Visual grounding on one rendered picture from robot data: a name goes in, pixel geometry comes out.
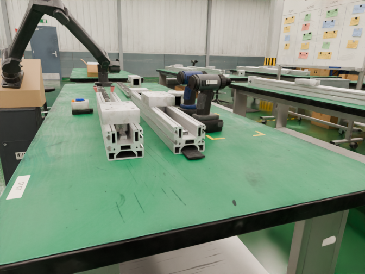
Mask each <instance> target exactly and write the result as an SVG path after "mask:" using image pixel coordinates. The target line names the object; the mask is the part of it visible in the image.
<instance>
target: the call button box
mask: <svg viewBox="0 0 365 274"><path fill-rule="evenodd" d="M71 108H72V115H81V114H90V112H93V108H89V100H88V99H85V100H83V101H76V100H75V102H71Z"/></svg>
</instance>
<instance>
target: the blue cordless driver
mask: <svg viewBox="0 0 365 274"><path fill-rule="evenodd" d="M195 74H209V73H207V72H205V71H179V72H178V74H177V82H178V83H179V84H182V85H187V86H186V87H185V90H184V96H183V99H184V103H183V104H181V105H180V108H178V109H179V110H181V111H182V112H184V113H185V114H188V115H189V116H191V117H192V114H196V111H197V108H196V104H197V103H195V100H196V93H197V92H198V91H192V90H191V89H190V88H189V85H188V80H189V78H190V76H191V75H195Z"/></svg>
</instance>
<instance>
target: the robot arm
mask: <svg viewBox="0 0 365 274"><path fill-rule="evenodd" d="M44 14H46V15H49V16H51V17H53V18H55V19H56V20H57V21H58V22H59V23H60V24H61V25H62V26H63V25H64V26H65V27H66V28H67V29H68V30H69V31H70V32H71V33H72V34H73V35H74V36H75V37H76V38H77V39H78V40H79V41H80V42H81V43H82V44H83V45H84V46H85V47H86V48H87V50H88V51H89V52H90V53H91V54H92V55H93V57H94V58H95V59H96V60H97V62H98V63H99V64H97V69H98V82H95V85H93V88H94V90H95V92H98V91H97V86H102V87H110V90H111V92H113V91H114V88H115V86H114V85H111V84H112V82H109V81H108V71H109V73H119V72H120V65H119V62H118V61H111V60H109V57H108V54H107V52H106V51H105V50H104V49H102V48H101V46H99V45H98V44H97V43H96V42H95V40H94V39H93V38H92V37H91V36H90V35H89V34H88V32H87V31H86V30H85V29H84V28H83V27H82V26H81V24H80V23H79V22H78V21H77V20H76V19H75V18H74V17H73V15H72V14H71V12H70V11H69V10H68V9H67V8H66V6H65V5H64V4H63V2H62V0H30V1H29V3H28V7H27V10H26V12H25V15H24V17H23V19H22V21H21V23H20V25H19V27H18V30H17V32H16V34H15V36H14V38H13V40H12V43H11V44H10V45H9V47H8V48H5V49H3V50H2V51H1V56H2V60H1V70H2V74H1V76H2V82H1V86H2V87H3V88H13V89H19V88H20V87H21V84H22V79H23V75H24V72H23V70H21V68H22V67H23V65H21V64H20V62H22V57H23V54H24V51H25V49H26V47H27V45H28V44H29V42H30V39H31V38H32V36H33V34H34V32H35V29H36V27H37V25H38V24H39V22H40V20H41V18H42V17H43V16H44Z"/></svg>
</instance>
